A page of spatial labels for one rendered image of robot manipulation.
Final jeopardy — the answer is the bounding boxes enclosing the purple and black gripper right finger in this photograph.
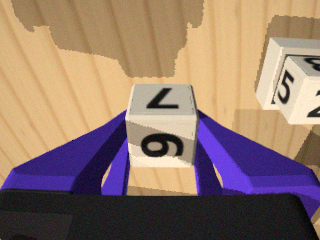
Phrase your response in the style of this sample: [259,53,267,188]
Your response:
[194,109,320,219]

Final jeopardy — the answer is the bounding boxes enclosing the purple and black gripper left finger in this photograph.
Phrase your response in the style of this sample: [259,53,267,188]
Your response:
[0,109,131,195]

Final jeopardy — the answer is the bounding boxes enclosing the white number cube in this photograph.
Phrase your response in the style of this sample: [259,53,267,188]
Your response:
[125,84,199,167]
[273,54,320,124]

